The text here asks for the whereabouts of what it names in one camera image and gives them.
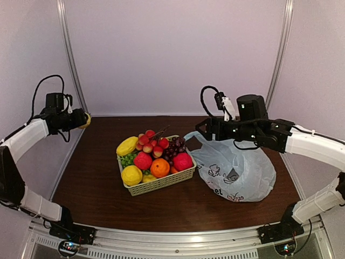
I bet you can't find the light blue plastic bag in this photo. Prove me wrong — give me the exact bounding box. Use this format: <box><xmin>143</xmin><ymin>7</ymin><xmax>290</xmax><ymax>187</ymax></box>
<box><xmin>184</xmin><ymin>131</ymin><xmax>277</xmax><ymax>202</ymax></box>

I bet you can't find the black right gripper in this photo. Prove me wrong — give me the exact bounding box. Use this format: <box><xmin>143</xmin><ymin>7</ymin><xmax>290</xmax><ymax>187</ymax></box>
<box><xmin>196</xmin><ymin>117</ymin><xmax>260</xmax><ymax>142</ymax></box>

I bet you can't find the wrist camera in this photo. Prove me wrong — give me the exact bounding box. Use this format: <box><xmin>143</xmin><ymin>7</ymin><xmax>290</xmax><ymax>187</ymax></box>
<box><xmin>64</xmin><ymin>94</ymin><xmax>73</xmax><ymax>114</ymax></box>
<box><xmin>214</xmin><ymin>92</ymin><xmax>236</xmax><ymax>121</ymax></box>

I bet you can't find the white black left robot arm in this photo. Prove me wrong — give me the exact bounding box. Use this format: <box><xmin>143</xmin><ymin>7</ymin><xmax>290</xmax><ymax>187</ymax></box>
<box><xmin>1</xmin><ymin>93</ymin><xmax>91</xmax><ymax>240</ymax></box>

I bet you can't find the green grape bunch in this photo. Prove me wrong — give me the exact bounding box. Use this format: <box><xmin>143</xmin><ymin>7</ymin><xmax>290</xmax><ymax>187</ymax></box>
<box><xmin>119</xmin><ymin>153</ymin><xmax>137</xmax><ymax>168</ymax></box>

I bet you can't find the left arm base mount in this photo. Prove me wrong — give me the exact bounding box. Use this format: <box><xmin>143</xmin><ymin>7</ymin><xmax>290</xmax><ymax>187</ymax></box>
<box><xmin>49</xmin><ymin>206</ymin><xmax>96</xmax><ymax>258</ymax></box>

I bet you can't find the pink red round fruit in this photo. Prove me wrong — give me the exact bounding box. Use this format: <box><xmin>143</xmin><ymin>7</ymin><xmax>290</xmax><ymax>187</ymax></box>
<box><xmin>173</xmin><ymin>153</ymin><xmax>194</xmax><ymax>172</ymax></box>

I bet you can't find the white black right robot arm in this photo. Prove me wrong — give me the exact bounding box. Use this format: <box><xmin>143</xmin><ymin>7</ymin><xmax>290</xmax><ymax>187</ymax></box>
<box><xmin>196</xmin><ymin>94</ymin><xmax>344</xmax><ymax>238</ymax></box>

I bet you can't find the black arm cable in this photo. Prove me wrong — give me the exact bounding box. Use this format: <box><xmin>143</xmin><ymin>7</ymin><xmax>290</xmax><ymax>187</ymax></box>
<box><xmin>29</xmin><ymin>74</ymin><xmax>65</xmax><ymax>119</ymax></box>
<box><xmin>200</xmin><ymin>85</ymin><xmax>224</xmax><ymax>119</ymax></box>

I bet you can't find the large yellow lemon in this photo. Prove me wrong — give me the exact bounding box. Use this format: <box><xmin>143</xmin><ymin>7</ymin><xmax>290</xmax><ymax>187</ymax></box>
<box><xmin>121</xmin><ymin>165</ymin><xmax>143</xmax><ymax>186</ymax></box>

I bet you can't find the small yellow lemon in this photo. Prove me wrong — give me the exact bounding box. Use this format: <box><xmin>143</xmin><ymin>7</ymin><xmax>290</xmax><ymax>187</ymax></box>
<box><xmin>142</xmin><ymin>174</ymin><xmax>157</xmax><ymax>183</ymax></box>

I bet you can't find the right aluminium frame post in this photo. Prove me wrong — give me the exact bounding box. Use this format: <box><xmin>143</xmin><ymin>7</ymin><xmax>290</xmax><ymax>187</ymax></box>
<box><xmin>265</xmin><ymin>0</ymin><xmax>294</xmax><ymax>110</ymax></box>

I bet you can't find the beige perforated plastic basket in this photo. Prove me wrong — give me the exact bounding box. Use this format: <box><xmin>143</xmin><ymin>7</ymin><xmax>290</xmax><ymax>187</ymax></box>
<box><xmin>116</xmin><ymin>135</ymin><xmax>196</xmax><ymax>196</ymax></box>

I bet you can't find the front aluminium rail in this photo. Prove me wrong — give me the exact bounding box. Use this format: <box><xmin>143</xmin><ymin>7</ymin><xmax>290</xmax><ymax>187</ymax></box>
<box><xmin>19</xmin><ymin>218</ymin><xmax>335</xmax><ymax>258</ymax></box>

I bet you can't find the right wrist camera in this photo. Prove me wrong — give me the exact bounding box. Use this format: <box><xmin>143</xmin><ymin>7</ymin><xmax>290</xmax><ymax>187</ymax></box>
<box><xmin>214</xmin><ymin>92</ymin><xmax>236</xmax><ymax>121</ymax></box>

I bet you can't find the aluminium frame post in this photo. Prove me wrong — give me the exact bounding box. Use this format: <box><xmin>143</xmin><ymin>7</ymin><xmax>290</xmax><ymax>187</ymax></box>
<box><xmin>265</xmin><ymin>0</ymin><xmax>294</xmax><ymax>110</ymax></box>
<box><xmin>56</xmin><ymin>0</ymin><xmax>88</xmax><ymax>112</ymax></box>

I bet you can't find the red lychee bunch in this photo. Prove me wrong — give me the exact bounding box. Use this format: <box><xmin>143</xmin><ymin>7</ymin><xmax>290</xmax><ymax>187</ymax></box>
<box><xmin>135</xmin><ymin>125</ymin><xmax>169</xmax><ymax>159</ymax></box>

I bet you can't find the left aluminium frame post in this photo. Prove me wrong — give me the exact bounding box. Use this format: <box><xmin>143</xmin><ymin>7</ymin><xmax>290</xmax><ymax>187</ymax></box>
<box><xmin>56</xmin><ymin>0</ymin><xmax>88</xmax><ymax>112</ymax></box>

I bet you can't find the long yellow fruit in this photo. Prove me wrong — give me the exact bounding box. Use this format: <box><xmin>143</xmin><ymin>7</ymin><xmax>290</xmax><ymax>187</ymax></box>
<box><xmin>116</xmin><ymin>136</ymin><xmax>139</xmax><ymax>156</ymax></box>

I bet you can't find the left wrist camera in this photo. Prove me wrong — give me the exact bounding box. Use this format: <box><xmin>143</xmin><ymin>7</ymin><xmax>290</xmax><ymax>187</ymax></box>
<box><xmin>64</xmin><ymin>94</ymin><xmax>73</xmax><ymax>114</ymax></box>

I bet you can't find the pale yellow wrinkled fruit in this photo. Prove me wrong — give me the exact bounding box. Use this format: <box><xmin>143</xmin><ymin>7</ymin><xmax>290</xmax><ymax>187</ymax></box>
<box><xmin>79</xmin><ymin>113</ymin><xmax>91</xmax><ymax>129</ymax></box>

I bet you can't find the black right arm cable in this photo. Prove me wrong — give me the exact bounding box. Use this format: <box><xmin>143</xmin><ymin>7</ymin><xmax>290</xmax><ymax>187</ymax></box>
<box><xmin>200</xmin><ymin>85</ymin><xmax>224</xmax><ymax>119</ymax></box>

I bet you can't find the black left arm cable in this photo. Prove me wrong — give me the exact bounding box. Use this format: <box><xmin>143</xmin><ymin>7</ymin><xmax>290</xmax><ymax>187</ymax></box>
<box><xmin>29</xmin><ymin>74</ymin><xmax>65</xmax><ymax>119</ymax></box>

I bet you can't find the dark purple grape bunch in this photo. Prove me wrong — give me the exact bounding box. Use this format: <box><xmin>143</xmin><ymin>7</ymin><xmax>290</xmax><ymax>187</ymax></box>
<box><xmin>163</xmin><ymin>137</ymin><xmax>187</xmax><ymax>166</ymax></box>

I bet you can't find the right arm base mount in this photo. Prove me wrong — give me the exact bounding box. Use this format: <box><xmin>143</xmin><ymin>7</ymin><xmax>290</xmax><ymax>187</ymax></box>
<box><xmin>257</xmin><ymin>203</ymin><xmax>305</xmax><ymax>257</ymax></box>

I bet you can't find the orange fruit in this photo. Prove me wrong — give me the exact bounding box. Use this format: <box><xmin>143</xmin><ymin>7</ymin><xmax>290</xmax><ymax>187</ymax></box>
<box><xmin>150</xmin><ymin>158</ymin><xmax>170</xmax><ymax>178</ymax></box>

